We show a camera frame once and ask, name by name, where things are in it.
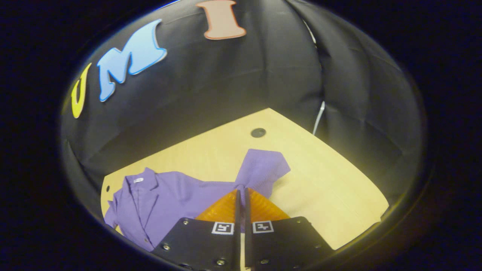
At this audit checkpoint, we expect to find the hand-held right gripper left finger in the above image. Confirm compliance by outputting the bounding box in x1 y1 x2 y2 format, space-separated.
151 188 241 271

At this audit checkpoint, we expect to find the white cable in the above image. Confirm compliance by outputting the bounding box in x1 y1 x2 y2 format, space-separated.
313 101 325 136

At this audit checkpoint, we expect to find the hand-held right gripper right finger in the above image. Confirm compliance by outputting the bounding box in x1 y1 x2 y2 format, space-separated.
244 187 335 271

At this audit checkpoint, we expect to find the purple buttoned cardigan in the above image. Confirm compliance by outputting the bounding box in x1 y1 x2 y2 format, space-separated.
104 149 291 252

